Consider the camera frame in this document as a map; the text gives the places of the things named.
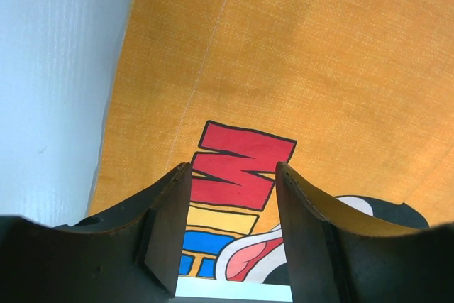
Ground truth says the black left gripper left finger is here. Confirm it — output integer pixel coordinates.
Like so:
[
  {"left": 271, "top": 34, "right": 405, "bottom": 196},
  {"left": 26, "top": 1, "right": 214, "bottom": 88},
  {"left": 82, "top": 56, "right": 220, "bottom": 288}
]
[{"left": 1, "top": 163, "right": 192, "bottom": 302}]

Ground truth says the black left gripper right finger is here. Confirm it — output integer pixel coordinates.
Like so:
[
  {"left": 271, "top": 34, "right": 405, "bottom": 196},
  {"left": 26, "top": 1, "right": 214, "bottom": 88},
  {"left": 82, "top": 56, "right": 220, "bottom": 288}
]
[{"left": 275, "top": 162, "right": 453, "bottom": 302}]

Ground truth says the yellow Mickey Mouse placemat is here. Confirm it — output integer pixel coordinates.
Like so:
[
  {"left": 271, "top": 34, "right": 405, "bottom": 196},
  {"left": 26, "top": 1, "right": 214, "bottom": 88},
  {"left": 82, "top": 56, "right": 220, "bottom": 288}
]
[{"left": 90, "top": 0, "right": 453, "bottom": 285}]

